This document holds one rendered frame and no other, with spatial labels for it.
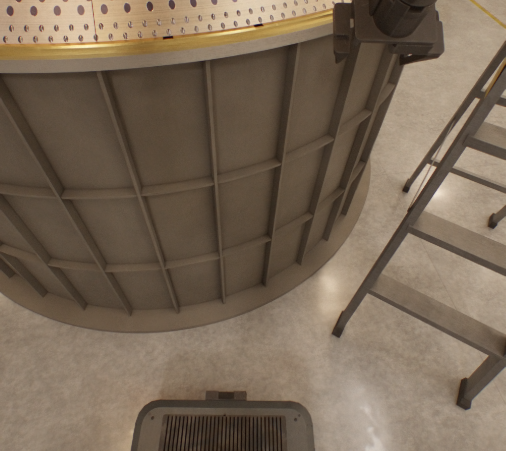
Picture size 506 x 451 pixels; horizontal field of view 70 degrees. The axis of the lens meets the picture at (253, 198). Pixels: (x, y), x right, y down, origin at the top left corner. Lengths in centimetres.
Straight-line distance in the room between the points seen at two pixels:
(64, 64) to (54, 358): 123
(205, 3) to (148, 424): 110
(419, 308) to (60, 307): 139
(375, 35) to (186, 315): 132
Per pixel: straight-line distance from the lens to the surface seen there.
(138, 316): 162
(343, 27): 52
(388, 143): 242
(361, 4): 52
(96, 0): 73
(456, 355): 177
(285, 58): 83
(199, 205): 104
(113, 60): 69
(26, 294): 184
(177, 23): 71
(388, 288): 141
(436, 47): 55
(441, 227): 123
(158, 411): 126
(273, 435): 123
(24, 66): 74
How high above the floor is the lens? 148
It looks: 50 degrees down
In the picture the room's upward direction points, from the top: 3 degrees clockwise
